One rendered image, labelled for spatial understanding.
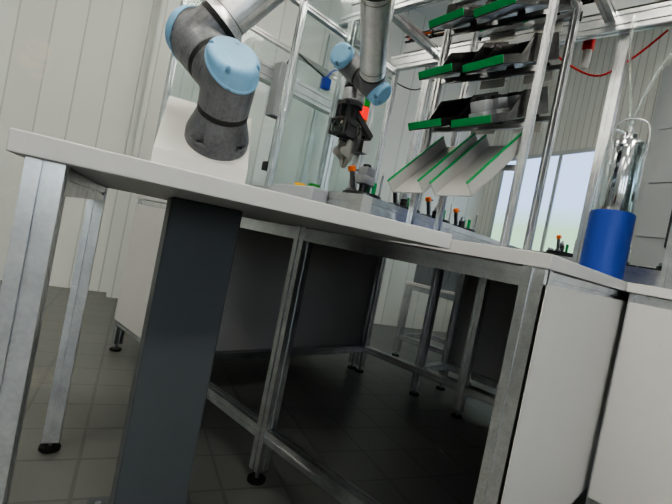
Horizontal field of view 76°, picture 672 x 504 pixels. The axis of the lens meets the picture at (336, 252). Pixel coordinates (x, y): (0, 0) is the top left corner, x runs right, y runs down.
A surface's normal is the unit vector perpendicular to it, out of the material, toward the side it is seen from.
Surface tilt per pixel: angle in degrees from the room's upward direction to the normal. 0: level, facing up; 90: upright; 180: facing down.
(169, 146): 47
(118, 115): 90
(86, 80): 90
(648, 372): 90
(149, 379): 90
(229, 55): 53
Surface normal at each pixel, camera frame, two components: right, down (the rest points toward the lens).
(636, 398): -0.68, -0.12
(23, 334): 0.41, 0.10
